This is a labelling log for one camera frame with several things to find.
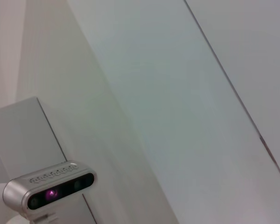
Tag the silver head depth camera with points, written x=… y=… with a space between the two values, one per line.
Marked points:
x=18 y=186

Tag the white cabinet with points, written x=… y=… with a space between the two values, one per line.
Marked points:
x=18 y=130

